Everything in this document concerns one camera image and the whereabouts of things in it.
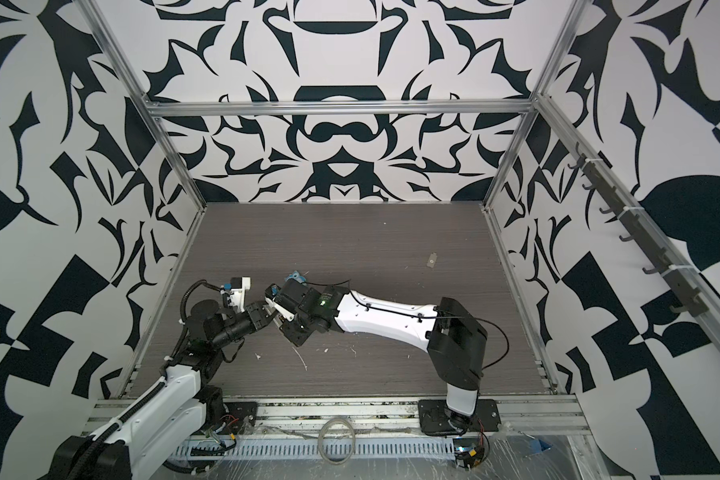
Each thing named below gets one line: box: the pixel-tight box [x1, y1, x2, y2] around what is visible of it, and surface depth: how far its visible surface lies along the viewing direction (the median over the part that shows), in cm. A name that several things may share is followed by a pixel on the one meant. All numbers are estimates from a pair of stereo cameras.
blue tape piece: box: [529, 438, 553, 454], surface depth 72 cm
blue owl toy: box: [284, 270, 307, 286], surface depth 101 cm
